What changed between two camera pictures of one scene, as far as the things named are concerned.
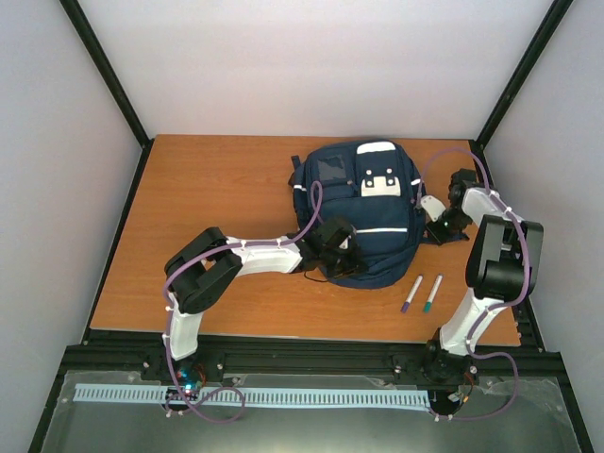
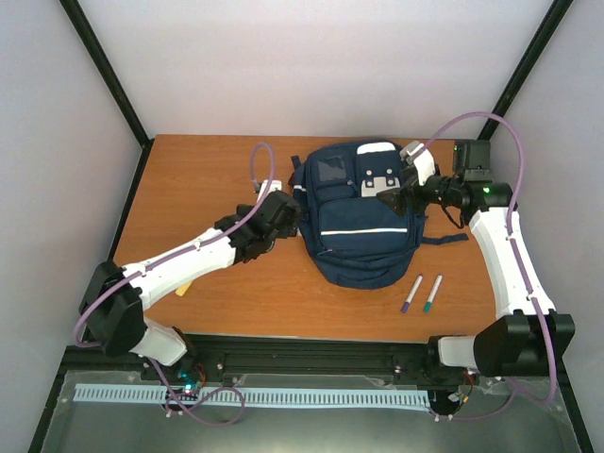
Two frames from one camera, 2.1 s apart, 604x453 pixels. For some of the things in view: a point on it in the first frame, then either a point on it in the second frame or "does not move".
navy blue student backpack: (378, 187) does not move
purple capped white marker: (407, 303) does not move
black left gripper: (355, 263) to (292, 227)
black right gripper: (440, 236) to (401, 200)
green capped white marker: (433, 293) does not move
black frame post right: (555, 13) does not move
